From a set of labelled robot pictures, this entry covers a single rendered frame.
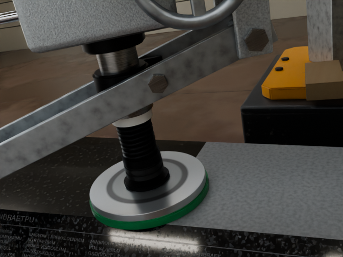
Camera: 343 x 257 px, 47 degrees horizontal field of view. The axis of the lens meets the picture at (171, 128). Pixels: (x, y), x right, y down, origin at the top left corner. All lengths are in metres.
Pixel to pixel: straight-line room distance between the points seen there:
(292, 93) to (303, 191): 0.63
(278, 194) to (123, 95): 0.30
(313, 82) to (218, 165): 0.46
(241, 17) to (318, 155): 0.34
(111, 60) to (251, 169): 0.33
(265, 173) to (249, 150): 0.09
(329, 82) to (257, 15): 0.60
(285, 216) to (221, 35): 0.28
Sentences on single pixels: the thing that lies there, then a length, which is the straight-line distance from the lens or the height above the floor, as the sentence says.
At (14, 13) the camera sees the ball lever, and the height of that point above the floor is 1.18.
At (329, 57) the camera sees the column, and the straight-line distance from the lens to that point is 1.36.
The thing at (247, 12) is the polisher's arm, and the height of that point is 1.12.
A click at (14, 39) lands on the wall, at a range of 9.34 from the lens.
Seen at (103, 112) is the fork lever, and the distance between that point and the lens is 0.60.
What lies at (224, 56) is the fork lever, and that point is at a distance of 0.59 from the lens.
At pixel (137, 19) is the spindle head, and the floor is 1.14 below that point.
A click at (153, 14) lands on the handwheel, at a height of 1.15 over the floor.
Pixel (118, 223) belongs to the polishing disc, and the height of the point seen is 0.84.
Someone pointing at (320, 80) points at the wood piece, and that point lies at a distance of 1.15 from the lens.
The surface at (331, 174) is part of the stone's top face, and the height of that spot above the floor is 0.82.
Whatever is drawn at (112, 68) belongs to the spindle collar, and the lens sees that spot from 0.61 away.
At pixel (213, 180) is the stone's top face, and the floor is 0.82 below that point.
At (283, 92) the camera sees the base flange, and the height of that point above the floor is 0.77.
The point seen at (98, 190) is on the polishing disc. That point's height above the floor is 0.85.
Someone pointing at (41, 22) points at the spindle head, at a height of 1.16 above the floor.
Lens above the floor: 1.21
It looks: 23 degrees down
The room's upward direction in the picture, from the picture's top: 11 degrees counter-clockwise
